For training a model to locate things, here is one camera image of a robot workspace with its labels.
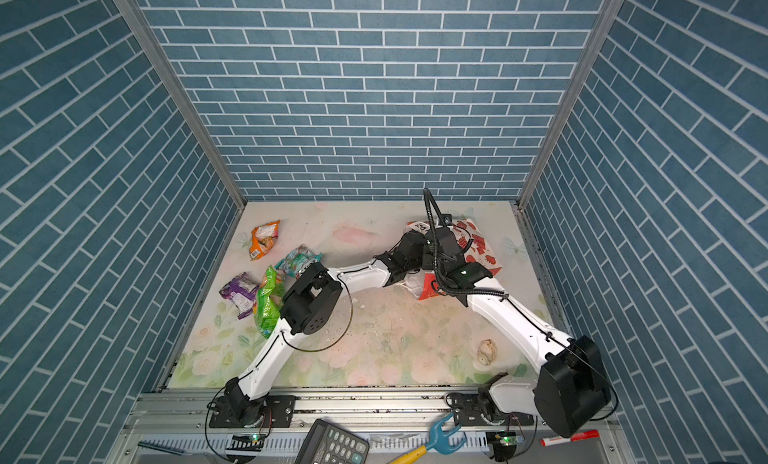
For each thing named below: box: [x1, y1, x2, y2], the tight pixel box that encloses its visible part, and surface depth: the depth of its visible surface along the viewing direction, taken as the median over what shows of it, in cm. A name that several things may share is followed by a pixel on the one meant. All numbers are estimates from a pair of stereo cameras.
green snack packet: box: [274, 244, 323, 279], surface depth 98 cm
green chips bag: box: [256, 266, 285, 339], surface depth 81 cm
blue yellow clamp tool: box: [391, 412, 467, 464], surface depth 70 cm
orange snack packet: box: [249, 220, 281, 261], surface depth 104 cm
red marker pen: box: [540, 429, 600, 447], surface depth 71 cm
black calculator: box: [294, 418, 370, 464], surface depth 69 cm
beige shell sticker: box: [477, 338, 497, 366], surface depth 86 cm
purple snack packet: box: [219, 272, 259, 319], surface depth 91 cm
